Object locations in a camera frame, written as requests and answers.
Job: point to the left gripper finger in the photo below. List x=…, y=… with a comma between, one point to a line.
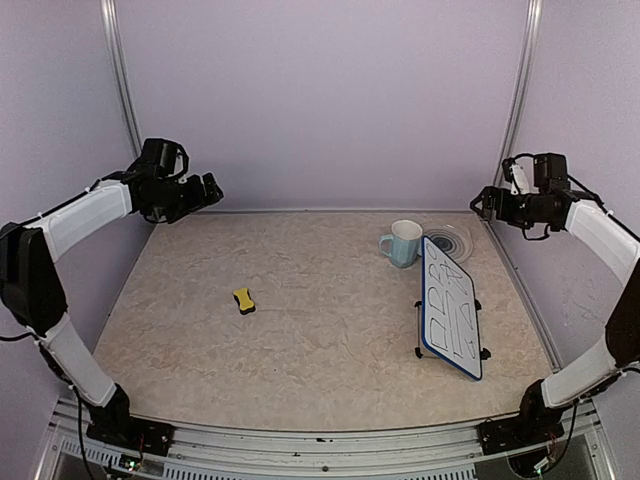
x=211, y=188
x=201, y=190

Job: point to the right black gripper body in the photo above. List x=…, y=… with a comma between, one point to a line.
x=523, y=214

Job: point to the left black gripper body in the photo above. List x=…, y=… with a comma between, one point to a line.
x=173, y=199

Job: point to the yellow whiteboard eraser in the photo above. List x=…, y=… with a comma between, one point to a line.
x=243, y=299

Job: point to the blue-framed whiteboard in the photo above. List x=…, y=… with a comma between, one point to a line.
x=447, y=313

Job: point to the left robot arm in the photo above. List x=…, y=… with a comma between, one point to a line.
x=33, y=293

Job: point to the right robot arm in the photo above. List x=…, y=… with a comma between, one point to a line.
x=580, y=215

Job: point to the blue striped plate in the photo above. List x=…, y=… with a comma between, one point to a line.
x=456, y=242

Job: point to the light blue mug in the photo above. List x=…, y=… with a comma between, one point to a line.
x=402, y=244

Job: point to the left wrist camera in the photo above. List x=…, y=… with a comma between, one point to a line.
x=164, y=159

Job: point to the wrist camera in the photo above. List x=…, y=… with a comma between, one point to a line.
x=164, y=159
x=549, y=169

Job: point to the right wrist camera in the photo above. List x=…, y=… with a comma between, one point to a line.
x=549, y=169

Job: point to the back aluminium table rail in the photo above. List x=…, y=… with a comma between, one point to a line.
x=211, y=211

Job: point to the right side table rail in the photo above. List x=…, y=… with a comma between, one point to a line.
x=542, y=331

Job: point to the left aluminium frame post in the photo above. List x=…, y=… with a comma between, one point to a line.
x=116, y=51

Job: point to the aluminium frame post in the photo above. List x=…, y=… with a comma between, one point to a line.
x=116, y=51
x=524, y=70

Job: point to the right aluminium frame post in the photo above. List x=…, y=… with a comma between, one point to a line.
x=524, y=70

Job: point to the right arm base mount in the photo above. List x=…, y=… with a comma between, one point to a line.
x=509, y=433

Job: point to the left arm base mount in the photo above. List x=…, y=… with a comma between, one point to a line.
x=146, y=436

